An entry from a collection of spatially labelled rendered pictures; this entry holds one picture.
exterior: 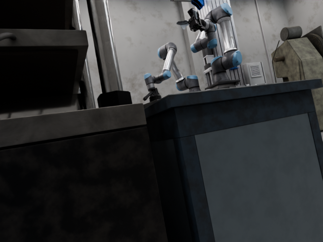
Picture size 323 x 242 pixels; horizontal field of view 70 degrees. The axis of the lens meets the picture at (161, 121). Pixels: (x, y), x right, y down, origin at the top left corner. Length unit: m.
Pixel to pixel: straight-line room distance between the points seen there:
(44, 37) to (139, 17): 8.97
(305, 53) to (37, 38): 7.36
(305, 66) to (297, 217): 6.64
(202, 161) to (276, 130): 0.33
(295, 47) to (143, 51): 5.01
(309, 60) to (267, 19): 5.74
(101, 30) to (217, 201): 0.61
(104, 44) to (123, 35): 8.48
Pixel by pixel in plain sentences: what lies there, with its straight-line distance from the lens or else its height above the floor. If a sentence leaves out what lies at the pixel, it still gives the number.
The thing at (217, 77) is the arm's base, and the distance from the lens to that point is 2.05.
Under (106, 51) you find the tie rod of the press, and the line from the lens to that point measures 0.69.
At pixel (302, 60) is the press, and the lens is 7.46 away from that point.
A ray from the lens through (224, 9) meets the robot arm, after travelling 2.15.
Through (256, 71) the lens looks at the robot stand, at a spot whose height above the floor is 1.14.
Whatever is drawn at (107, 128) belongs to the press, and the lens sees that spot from 0.59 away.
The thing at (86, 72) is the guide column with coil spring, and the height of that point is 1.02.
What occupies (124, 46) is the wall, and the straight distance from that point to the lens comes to 8.98.
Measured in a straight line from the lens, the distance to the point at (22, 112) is 1.17.
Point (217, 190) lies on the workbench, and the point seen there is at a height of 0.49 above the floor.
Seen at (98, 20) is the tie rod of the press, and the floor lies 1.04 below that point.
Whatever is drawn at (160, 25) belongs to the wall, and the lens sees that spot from 9.78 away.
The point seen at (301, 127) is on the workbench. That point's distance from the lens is 1.03.
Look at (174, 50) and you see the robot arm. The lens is 2.41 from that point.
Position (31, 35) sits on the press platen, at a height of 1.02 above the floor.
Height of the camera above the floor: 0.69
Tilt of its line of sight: 4 degrees up
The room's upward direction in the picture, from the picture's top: 11 degrees counter-clockwise
